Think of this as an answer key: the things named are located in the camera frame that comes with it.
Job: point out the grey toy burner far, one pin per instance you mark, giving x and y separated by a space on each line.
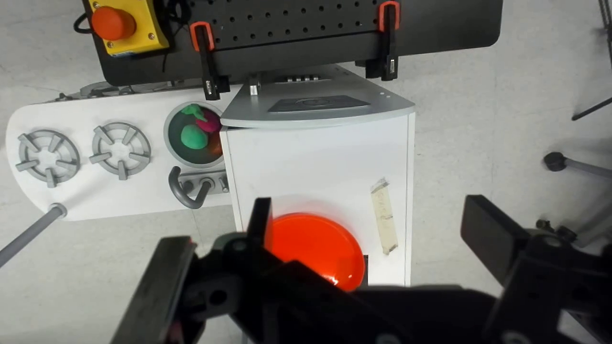
47 157

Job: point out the black orange clamp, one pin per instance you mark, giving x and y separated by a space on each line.
202 42
388 19

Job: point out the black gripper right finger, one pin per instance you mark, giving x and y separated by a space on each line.
495 239

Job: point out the white cabinet box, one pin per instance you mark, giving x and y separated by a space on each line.
317 141

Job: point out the black orange clamp right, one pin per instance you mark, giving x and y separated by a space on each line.
202 42

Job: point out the grey toy burner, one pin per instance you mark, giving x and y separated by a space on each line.
120 149
47 157

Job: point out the orange plastic plate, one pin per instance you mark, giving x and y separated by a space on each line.
321 245

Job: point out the grey toy faucet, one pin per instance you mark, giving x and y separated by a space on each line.
191 189

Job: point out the white toy stove top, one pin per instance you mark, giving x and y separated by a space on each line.
95 193

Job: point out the yellow red emergency stop button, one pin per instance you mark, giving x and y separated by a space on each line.
126 27

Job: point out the black orange clamp left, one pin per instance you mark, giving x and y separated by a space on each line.
388 19

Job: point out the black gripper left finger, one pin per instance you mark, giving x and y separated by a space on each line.
151 313

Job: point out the masking tape strip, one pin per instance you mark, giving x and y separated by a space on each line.
384 216

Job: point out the grey toy burner near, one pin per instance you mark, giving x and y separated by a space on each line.
120 149

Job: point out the black perforated breadboard table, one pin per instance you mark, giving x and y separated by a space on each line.
265 34

